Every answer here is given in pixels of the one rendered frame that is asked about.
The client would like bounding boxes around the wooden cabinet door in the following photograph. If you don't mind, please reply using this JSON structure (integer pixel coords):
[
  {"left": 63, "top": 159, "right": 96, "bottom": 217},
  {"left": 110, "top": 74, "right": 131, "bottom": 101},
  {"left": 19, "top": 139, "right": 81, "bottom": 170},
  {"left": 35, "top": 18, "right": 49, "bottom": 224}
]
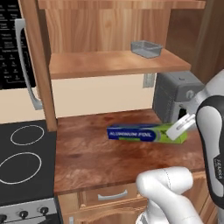
[
  {"left": 17, "top": 0, "right": 58, "bottom": 133},
  {"left": 191, "top": 0, "right": 224, "bottom": 86}
]

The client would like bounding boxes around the grey wall socket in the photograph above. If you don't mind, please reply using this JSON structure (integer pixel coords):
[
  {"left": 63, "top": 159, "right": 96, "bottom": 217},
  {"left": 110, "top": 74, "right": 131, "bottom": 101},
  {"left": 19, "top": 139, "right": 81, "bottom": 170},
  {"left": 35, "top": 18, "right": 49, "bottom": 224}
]
[{"left": 142, "top": 73, "right": 157, "bottom": 88}]

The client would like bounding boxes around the silver drawer handle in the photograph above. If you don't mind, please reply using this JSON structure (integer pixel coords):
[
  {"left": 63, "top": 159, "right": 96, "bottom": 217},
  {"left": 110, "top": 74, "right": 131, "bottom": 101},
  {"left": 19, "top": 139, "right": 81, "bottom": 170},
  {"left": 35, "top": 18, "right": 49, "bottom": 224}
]
[{"left": 97, "top": 189, "right": 129, "bottom": 201}]

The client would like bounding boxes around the silver microwave handle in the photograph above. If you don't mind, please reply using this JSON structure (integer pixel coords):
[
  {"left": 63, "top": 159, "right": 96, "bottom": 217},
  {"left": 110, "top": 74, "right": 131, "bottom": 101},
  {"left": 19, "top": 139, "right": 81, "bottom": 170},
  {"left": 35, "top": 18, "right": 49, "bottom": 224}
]
[{"left": 14, "top": 18, "right": 44, "bottom": 111}]

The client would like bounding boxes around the wooden lower cupboard door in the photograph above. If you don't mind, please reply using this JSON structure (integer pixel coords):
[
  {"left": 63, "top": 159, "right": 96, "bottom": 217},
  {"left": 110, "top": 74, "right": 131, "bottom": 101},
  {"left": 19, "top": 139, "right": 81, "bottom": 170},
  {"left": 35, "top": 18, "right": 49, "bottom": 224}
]
[{"left": 63, "top": 204, "right": 147, "bottom": 224}]

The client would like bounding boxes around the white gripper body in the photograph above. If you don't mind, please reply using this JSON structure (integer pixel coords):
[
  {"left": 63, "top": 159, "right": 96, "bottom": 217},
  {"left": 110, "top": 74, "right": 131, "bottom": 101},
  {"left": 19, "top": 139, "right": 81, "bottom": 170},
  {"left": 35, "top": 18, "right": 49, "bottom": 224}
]
[{"left": 166, "top": 121, "right": 188, "bottom": 142}]

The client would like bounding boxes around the black hob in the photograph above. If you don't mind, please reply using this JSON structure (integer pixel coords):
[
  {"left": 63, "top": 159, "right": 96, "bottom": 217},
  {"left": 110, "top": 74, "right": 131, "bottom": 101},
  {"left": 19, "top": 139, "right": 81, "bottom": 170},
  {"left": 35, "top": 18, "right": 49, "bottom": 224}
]
[{"left": 0, "top": 120, "right": 58, "bottom": 207}]

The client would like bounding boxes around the clear grey tupperware container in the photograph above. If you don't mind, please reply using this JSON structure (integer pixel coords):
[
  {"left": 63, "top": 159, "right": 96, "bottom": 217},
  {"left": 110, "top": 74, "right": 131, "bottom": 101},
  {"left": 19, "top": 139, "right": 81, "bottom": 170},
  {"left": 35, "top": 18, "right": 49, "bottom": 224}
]
[{"left": 129, "top": 40, "right": 164, "bottom": 59}]

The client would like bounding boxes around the wooden drawer front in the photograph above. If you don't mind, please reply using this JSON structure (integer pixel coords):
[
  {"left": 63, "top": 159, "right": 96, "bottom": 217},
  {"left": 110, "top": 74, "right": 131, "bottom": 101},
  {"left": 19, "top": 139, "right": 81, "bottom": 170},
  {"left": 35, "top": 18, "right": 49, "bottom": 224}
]
[{"left": 78, "top": 183, "right": 147, "bottom": 208}]

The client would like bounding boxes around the silver stove control panel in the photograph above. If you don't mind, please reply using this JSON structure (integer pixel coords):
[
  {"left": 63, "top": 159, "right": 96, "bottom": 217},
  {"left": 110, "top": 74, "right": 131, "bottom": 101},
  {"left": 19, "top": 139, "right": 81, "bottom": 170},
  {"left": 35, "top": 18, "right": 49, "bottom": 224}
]
[{"left": 0, "top": 197, "right": 60, "bottom": 224}]

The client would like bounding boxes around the wooden cabinet shelf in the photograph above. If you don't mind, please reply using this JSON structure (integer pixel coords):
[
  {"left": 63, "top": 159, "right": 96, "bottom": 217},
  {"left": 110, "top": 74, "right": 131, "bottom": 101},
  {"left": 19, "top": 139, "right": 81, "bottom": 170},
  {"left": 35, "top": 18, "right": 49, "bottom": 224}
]
[{"left": 48, "top": 48, "right": 193, "bottom": 81}]

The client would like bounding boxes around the grey coffee machine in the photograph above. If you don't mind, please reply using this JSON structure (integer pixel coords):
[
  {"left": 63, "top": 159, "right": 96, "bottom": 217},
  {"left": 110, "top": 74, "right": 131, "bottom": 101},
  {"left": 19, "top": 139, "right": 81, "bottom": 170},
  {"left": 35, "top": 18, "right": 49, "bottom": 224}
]
[{"left": 152, "top": 70, "right": 206, "bottom": 125}]

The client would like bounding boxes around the blue green aluminum foil box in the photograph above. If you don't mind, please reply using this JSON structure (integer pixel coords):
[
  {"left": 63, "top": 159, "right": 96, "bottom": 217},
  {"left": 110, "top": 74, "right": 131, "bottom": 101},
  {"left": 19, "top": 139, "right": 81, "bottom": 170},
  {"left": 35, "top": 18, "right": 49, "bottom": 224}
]
[{"left": 106, "top": 122, "right": 188, "bottom": 144}]

